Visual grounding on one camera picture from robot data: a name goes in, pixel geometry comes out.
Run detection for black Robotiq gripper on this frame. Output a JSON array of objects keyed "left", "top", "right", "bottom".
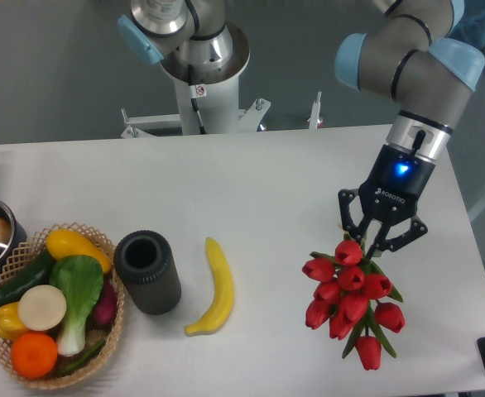
[{"left": 338, "top": 145, "right": 435, "bottom": 258}]

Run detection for red tulip bouquet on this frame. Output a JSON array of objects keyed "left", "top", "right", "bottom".
[{"left": 302, "top": 232, "right": 406, "bottom": 371}]

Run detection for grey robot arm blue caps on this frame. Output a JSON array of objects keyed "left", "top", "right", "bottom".
[{"left": 117, "top": 1, "right": 485, "bottom": 257}]

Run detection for dark grey ribbed vase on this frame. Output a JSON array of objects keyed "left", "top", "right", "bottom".
[{"left": 113, "top": 230, "right": 181, "bottom": 315}]

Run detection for yellow banana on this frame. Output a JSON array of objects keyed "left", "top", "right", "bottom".
[{"left": 184, "top": 237, "right": 235, "bottom": 337}]

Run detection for purple sweet potato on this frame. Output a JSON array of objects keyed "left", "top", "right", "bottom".
[{"left": 91, "top": 279, "right": 118, "bottom": 326}]

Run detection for green bok choy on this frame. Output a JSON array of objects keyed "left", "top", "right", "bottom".
[{"left": 50, "top": 255, "right": 103, "bottom": 356}]

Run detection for dark green chili pepper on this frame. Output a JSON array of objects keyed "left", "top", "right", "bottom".
[{"left": 55, "top": 339, "right": 106, "bottom": 377}]

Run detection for yellow squash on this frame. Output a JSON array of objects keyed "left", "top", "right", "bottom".
[{"left": 46, "top": 228, "right": 112, "bottom": 274}]

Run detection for woven wicker basket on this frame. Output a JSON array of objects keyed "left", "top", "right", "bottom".
[{"left": 0, "top": 222, "right": 125, "bottom": 390}]

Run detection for green cucumber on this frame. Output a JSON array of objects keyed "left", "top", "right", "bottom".
[{"left": 0, "top": 248, "right": 56, "bottom": 308}]

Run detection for orange fruit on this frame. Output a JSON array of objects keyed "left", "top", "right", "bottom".
[{"left": 10, "top": 332, "right": 58, "bottom": 379}]

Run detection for yellow bell pepper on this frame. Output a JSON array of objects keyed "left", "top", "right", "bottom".
[{"left": 0, "top": 302, "right": 29, "bottom": 342}]

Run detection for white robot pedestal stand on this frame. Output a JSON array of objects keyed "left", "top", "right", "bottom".
[{"left": 120, "top": 22, "right": 326, "bottom": 140}]

